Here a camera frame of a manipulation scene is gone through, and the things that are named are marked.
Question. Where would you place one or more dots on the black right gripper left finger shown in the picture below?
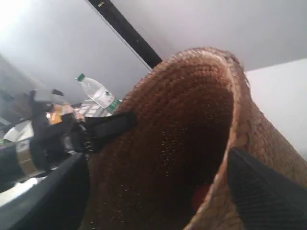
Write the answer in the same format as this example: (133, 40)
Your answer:
(57, 203)

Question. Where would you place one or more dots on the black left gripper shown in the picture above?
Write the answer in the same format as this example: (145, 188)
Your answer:
(58, 133)

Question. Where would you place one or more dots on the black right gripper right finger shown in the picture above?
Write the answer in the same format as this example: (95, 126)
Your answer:
(264, 199)

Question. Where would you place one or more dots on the red object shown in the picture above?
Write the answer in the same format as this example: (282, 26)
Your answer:
(199, 195)

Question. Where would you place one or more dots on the brown woven wicker basket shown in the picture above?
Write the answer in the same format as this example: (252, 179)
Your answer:
(191, 110)

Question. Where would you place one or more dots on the clear plastic water bottle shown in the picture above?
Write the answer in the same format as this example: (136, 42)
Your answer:
(98, 93)

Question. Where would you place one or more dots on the dark vertical frame post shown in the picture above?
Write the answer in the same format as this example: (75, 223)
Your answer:
(126, 31)

